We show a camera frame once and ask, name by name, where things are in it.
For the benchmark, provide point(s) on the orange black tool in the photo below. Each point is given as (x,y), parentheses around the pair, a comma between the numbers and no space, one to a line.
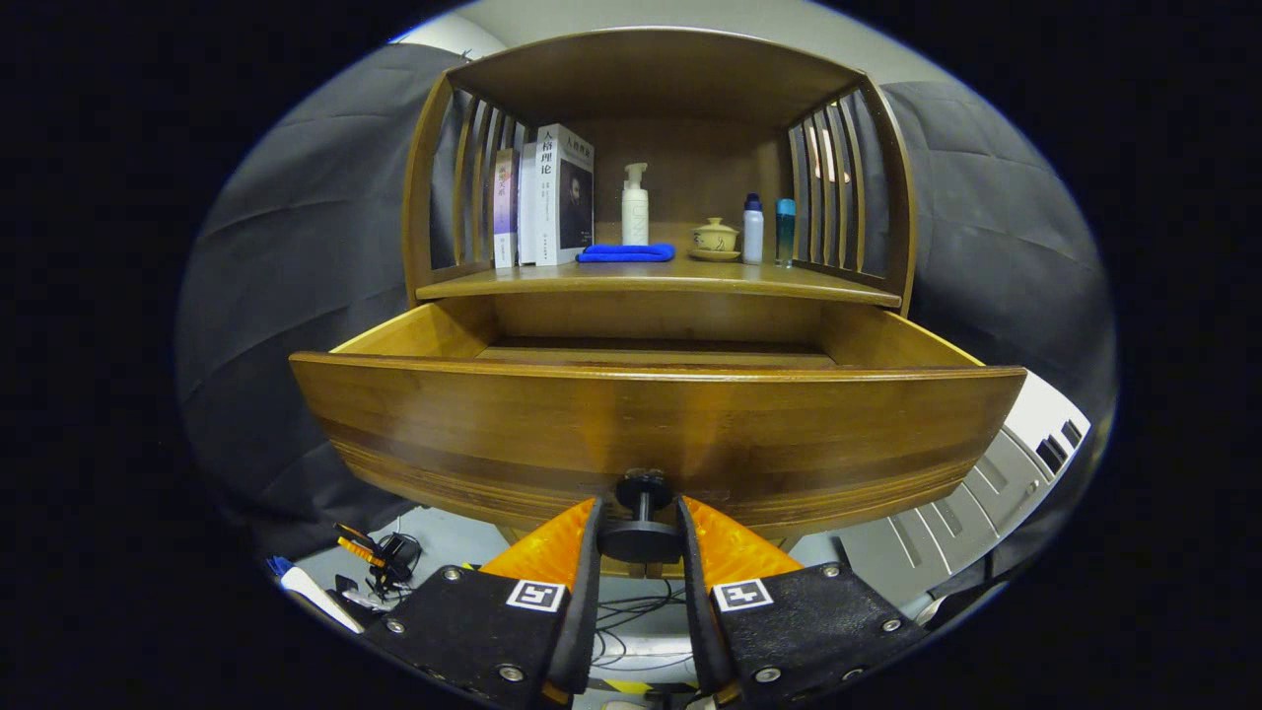
(360,547)

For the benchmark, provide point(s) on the teal bottle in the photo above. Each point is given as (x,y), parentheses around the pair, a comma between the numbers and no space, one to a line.
(785,237)

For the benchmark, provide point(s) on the wooden cabinet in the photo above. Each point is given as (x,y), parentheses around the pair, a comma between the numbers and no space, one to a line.
(651,79)

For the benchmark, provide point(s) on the yellow black striped tape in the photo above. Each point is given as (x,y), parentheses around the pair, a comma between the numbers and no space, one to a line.
(621,685)

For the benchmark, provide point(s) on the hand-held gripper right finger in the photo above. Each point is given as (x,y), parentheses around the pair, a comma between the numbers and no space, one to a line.
(695,602)

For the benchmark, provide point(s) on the beige lidded tea bowl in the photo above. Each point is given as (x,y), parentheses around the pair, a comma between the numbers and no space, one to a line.
(715,237)

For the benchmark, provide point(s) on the beige ceramic saucer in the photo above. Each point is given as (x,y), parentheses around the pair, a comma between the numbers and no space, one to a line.
(715,256)

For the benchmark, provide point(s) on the thin white book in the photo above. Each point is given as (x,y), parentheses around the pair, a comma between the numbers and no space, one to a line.
(527,217)

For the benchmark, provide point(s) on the white pump bottle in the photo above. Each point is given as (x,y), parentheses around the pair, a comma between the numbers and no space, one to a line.
(635,217)

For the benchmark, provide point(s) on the white grey appliance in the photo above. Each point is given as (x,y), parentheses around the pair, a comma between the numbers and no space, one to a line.
(986,493)

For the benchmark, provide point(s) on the wooden countertop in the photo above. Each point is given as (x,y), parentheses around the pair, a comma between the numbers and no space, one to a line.
(670,278)

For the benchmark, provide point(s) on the black backdrop cloth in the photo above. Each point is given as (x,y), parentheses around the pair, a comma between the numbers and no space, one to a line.
(1006,247)
(296,276)

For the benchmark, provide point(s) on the white bottle with blue cap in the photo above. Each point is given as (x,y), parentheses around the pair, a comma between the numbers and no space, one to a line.
(753,232)

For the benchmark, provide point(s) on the white book with portrait cover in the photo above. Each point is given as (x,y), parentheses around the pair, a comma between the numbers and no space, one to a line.
(572,197)

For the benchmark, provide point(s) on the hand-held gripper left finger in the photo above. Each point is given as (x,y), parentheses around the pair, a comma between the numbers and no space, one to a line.
(582,602)

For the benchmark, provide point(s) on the blue folded cloth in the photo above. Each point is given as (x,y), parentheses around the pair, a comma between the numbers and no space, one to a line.
(626,253)

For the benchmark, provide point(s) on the purple book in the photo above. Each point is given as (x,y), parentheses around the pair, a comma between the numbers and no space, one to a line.
(504,207)

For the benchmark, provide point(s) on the wooden drawer with black knob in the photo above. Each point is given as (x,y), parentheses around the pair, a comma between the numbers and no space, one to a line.
(592,434)

